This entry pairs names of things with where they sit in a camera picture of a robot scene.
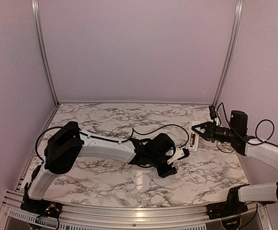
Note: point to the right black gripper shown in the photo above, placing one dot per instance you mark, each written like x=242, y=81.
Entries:
x=210, y=130

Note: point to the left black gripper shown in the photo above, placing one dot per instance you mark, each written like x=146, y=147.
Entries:
x=164, y=172

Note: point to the white remote control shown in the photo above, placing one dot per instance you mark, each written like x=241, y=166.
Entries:
x=193, y=148

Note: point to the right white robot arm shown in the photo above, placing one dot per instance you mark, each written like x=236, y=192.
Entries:
x=262, y=150

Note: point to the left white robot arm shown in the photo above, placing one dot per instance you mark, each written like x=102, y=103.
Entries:
x=70, y=143

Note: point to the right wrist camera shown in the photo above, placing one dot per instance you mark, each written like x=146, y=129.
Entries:
x=213, y=112

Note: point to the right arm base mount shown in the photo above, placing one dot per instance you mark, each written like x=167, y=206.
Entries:
x=227, y=207

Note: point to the front aluminium rail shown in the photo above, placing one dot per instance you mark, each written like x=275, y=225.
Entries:
x=84, y=217

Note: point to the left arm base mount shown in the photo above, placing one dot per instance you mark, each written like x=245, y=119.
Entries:
x=40, y=207

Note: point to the right aluminium corner post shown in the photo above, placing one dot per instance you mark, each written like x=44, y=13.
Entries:
x=230, y=50

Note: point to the aluminium corner post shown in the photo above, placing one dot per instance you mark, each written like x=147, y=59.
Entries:
x=40, y=38
x=230, y=50

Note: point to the left aluminium corner post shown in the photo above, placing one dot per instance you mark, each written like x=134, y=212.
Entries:
x=40, y=38

